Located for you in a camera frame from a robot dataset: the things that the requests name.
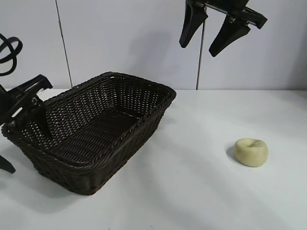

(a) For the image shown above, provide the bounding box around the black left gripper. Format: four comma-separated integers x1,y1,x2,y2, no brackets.
0,74,54,174

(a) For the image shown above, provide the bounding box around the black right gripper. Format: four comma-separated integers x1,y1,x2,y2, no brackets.
179,0,268,58

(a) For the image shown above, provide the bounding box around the dark brown woven basket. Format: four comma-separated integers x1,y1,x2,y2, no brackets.
1,71,177,196

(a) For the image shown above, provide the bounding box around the pale yellow round pastry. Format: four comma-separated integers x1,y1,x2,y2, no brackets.
234,138,269,168

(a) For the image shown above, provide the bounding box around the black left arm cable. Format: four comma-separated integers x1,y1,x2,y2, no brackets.
0,33,24,77

